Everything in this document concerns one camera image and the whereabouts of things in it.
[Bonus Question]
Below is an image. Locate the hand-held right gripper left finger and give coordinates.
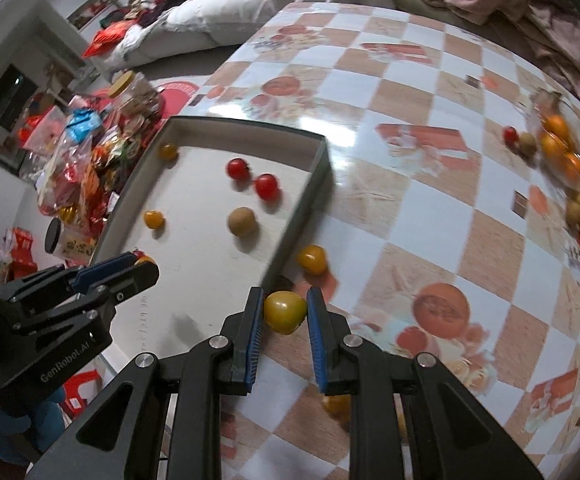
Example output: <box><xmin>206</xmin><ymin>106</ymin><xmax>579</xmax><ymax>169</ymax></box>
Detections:
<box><xmin>27</xmin><ymin>286</ymin><xmax>265</xmax><ymax>480</ymax></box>

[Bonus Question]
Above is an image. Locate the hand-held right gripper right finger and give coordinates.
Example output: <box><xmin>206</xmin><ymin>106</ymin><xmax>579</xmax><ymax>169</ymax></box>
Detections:
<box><xmin>306</xmin><ymin>286</ymin><xmax>546</xmax><ymax>480</ymax></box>

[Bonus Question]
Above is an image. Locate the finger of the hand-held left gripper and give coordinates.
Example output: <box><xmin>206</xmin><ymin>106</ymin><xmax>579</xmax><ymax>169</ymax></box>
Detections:
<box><xmin>0</xmin><ymin>251</ymin><xmax>138</xmax><ymax>306</ymax></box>
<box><xmin>14</xmin><ymin>261</ymin><xmax>161</xmax><ymax>337</ymax></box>

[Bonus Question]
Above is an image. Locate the shallow grey tray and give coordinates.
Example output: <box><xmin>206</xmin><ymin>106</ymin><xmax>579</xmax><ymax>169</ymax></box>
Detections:
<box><xmin>90</xmin><ymin>116</ymin><xmax>335</xmax><ymax>361</ymax></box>

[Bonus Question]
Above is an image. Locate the jar with black lid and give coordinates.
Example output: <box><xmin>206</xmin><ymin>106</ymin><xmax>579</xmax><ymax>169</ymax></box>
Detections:
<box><xmin>44</xmin><ymin>217</ymin><xmax>100</xmax><ymax>263</ymax></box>

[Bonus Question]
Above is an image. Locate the red plastic stool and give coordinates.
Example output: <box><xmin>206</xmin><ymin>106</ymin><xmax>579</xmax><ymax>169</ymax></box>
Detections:
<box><xmin>62</xmin><ymin>367</ymin><xmax>105</xmax><ymax>418</ymax></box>

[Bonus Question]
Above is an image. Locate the pile of snack packets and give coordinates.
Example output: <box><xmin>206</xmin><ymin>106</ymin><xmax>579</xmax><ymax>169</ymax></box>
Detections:
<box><xmin>20</xmin><ymin>95</ymin><xmax>165</xmax><ymax>241</ymax></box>

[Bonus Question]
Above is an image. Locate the black screen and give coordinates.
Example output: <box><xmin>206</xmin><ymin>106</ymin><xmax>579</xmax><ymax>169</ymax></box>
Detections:
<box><xmin>0</xmin><ymin>62</ymin><xmax>40</xmax><ymax>128</ymax></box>

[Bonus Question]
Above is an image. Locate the plastic jar yellow lid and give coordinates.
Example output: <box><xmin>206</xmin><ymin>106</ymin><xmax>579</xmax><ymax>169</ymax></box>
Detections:
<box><xmin>107</xmin><ymin>71</ymin><xmax>163</xmax><ymax>126</ymax></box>

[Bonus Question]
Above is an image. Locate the red snack bag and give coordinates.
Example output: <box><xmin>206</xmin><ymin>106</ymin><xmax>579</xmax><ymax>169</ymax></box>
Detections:
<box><xmin>82</xmin><ymin>22</ymin><xmax>130</xmax><ymax>58</ymax></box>

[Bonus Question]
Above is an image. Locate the grey quilt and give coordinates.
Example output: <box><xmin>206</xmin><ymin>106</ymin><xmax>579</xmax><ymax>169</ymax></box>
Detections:
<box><xmin>104</xmin><ymin>0</ymin><xmax>385</xmax><ymax>68</ymax></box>

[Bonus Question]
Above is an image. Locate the glass bowl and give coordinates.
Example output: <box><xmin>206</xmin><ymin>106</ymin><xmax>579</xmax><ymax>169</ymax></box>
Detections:
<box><xmin>527</xmin><ymin>87</ymin><xmax>580</xmax><ymax>186</ymax></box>

